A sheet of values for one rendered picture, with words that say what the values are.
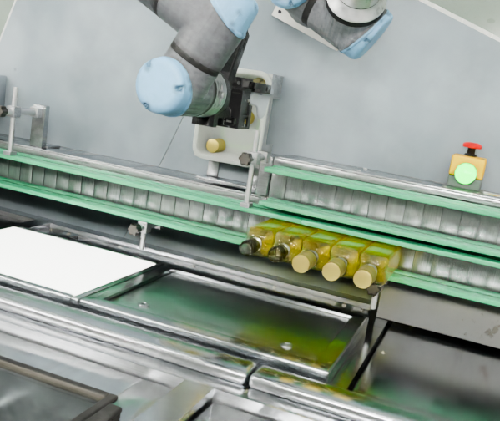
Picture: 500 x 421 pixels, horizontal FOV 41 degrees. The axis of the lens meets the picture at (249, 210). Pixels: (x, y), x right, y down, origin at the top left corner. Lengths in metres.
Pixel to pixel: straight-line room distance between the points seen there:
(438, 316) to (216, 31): 0.85
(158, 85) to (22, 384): 0.47
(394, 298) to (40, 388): 0.78
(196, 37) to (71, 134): 1.07
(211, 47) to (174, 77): 0.06
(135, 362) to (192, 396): 0.13
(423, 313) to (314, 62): 0.63
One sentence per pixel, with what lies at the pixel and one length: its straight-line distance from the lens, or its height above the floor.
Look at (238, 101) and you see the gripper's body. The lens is 1.07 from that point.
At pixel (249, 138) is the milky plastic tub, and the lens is 1.65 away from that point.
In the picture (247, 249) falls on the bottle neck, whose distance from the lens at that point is 1.30.
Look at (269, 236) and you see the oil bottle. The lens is 1.32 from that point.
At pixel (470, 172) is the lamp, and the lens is 1.46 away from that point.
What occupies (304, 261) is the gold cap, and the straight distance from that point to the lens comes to 1.22.
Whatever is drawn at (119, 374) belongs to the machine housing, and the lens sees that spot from 1.09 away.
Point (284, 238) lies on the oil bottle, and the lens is 1.31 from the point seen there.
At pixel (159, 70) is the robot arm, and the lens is 0.89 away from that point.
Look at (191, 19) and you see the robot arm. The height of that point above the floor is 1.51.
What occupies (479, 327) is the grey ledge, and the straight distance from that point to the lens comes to 1.49.
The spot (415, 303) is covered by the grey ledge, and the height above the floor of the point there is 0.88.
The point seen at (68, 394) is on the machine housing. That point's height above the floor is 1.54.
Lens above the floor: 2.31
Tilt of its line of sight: 68 degrees down
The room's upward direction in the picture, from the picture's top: 108 degrees counter-clockwise
